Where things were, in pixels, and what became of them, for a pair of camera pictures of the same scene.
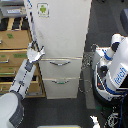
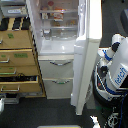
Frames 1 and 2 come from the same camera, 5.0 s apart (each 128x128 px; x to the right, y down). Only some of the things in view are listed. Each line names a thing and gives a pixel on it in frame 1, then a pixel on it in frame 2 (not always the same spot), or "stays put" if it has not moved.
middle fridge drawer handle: x=59 y=64 stays put
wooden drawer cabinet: x=14 y=43 stays put
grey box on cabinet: x=13 y=11 stays put
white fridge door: x=60 y=27 to x=85 y=53
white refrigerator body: x=62 y=29 stays put
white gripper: x=34 y=55 to x=95 y=121
